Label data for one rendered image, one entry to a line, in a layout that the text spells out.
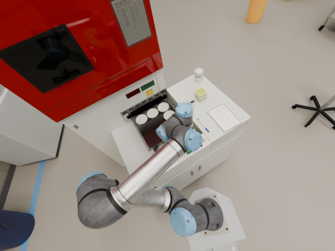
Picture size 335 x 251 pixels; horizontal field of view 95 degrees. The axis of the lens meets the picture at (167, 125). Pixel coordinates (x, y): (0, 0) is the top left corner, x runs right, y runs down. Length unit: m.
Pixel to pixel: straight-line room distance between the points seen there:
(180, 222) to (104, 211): 0.38
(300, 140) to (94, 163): 2.70
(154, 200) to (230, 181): 1.36
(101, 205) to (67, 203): 1.97
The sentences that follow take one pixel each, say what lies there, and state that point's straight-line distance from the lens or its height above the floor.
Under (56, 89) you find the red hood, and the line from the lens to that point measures 1.06.
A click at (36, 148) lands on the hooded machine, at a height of 0.38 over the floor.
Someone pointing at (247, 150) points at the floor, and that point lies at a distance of 2.20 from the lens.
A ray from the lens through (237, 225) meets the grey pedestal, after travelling 1.16.
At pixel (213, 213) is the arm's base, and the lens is 0.89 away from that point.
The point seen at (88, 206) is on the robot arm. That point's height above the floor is 1.47.
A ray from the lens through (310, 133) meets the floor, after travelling 2.63.
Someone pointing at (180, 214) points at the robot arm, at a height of 1.16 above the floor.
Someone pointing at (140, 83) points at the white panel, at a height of 1.15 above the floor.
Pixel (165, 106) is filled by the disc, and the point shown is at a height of 0.90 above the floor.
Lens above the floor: 1.95
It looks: 58 degrees down
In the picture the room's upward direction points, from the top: 17 degrees counter-clockwise
